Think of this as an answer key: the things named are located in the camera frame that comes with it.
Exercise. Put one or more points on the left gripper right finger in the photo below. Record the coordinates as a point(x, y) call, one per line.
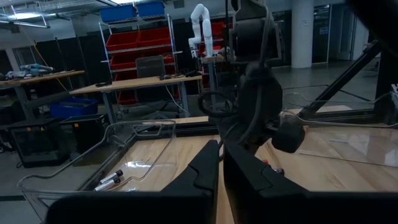
point(280, 208)

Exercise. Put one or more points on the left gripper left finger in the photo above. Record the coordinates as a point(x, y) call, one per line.
point(174, 208)

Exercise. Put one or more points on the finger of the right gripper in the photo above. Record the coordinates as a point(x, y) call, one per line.
point(289, 138)

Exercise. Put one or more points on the silver battery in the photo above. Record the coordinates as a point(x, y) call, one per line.
point(107, 184)
point(111, 176)

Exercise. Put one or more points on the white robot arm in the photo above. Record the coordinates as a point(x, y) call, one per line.
point(206, 31)

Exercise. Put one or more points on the white building pillar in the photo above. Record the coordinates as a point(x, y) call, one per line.
point(302, 34)

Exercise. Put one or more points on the red storage bin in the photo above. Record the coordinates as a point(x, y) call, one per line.
point(154, 36)
point(122, 61)
point(122, 40)
point(222, 29)

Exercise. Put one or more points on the dark mesh chair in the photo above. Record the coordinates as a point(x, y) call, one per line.
point(150, 67)

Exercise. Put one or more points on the wooden table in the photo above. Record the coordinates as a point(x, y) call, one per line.
point(133, 83)

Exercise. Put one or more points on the blue floor crate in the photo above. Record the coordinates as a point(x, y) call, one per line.
point(73, 109)

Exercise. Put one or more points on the blue storage bin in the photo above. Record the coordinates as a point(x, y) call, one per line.
point(118, 13)
point(150, 9)

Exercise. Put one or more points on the wooden workbench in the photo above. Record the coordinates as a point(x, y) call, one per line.
point(40, 77)

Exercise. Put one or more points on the black printer enclosure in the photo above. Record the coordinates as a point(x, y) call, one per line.
point(87, 133)
point(40, 144)

